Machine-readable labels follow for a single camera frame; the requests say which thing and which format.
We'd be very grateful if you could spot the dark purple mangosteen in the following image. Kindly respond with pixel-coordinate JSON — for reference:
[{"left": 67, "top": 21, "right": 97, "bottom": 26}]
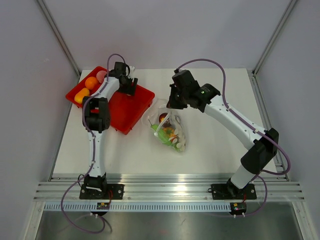
[{"left": 158, "top": 112, "right": 170, "bottom": 123}]

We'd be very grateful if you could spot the clear zip top bag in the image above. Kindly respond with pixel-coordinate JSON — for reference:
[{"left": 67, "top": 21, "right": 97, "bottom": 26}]
[{"left": 141, "top": 98, "right": 187, "bottom": 153}]

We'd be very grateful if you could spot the orange bell pepper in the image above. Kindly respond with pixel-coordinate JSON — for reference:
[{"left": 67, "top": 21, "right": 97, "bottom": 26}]
[{"left": 163, "top": 127, "right": 177, "bottom": 139}]

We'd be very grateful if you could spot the green bitter gourd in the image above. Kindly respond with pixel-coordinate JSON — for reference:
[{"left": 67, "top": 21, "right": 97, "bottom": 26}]
[{"left": 150, "top": 124, "right": 172, "bottom": 147}]

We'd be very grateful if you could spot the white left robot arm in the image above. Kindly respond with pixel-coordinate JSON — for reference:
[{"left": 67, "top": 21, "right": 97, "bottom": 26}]
[{"left": 79, "top": 62, "right": 138, "bottom": 200}]

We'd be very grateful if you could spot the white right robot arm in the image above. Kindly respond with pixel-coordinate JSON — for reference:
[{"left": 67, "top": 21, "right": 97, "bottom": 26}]
[{"left": 167, "top": 70, "right": 279, "bottom": 199}]

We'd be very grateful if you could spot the pink peach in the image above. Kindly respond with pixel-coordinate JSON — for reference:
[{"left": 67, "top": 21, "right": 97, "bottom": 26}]
[{"left": 96, "top": 70, "right": 107, "bottom": 84}]

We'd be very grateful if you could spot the orange fruit upper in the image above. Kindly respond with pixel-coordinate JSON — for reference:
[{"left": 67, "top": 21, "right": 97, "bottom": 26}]
[{"left": 84, "top": 76, "right": 99, "bottom": 90}]

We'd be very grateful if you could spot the yellow orange mango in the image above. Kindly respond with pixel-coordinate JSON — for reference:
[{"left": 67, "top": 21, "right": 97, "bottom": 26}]
[{"left": 74, "top": 87, "right": 90, "bottom": 104}]

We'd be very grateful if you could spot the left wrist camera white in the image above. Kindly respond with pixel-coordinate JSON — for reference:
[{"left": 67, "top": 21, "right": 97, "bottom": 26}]
[{"left": 126, "top": 65, "right": 136, "bottom": 76}]

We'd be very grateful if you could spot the left aluminium corner post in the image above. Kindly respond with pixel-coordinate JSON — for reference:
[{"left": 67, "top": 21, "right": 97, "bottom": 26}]
[{"left": 35, "top": 0, "right": 81, "bottom": 78}]

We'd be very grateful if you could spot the aluminium corner post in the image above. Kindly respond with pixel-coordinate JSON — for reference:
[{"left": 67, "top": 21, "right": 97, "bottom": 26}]
[
  {"left": 252, "top": 0, "right": 299, "bottom": 77},
  {"left": 35, "top": 0, "right": 81, "bottom": 78}
]

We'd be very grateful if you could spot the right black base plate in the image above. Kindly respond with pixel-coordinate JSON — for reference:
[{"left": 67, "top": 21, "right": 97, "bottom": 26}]
[{"left": 207, "top": 183, "right": 257, "bottom": 200}]

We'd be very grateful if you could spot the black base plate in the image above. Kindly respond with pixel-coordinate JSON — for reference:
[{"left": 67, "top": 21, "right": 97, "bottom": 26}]
[
  {"left": 79, "top": 184, "right": 125, "bottom": 200},
  {"left": 207, "top": 183, "right": 257, "bottom": 200}
]

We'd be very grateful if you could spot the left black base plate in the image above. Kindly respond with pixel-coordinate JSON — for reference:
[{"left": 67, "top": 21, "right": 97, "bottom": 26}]
[{"left": 79, "top": 184, "right": 125, "bottom": 200}]

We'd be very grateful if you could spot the aluminium rail frame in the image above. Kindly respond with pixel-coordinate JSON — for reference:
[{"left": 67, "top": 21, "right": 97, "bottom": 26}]
[{"left": 34, "top": 68, "right": 305, "bottom": 202}]

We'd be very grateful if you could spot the white slotted cable duct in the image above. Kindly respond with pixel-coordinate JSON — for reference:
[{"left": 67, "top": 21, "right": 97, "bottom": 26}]
[{"left": 43, "top": 201, "right": 232, "bottom": 211}]

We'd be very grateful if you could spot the right aluminium corner post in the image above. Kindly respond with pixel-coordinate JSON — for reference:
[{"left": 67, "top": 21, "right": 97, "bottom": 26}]
[{"left": 252, "top": 0, "right": 299, "bottom": 77}]

